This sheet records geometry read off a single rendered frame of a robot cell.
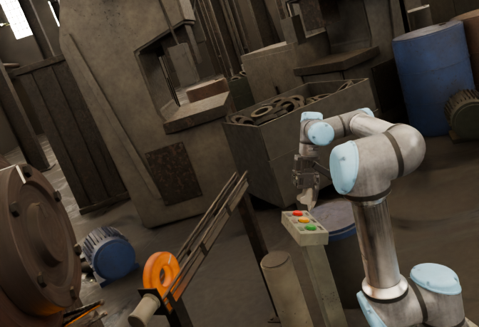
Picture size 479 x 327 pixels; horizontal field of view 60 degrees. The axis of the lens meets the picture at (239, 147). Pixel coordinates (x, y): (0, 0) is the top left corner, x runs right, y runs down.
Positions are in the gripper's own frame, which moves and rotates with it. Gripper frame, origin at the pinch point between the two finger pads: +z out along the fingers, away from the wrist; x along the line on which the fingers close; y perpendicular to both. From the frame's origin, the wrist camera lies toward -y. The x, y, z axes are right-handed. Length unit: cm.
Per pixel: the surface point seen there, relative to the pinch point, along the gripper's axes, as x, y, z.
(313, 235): 4.6, 0.3, 9.0
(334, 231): -21.8, -20.0, 19.0
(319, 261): -2.4, -5.6, 22.8
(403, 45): -192, -149, -72
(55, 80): -348, 164, -31
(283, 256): -2.2, 9.3, 19.9
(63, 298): 68, 72, -9
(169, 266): 11, 52, 14
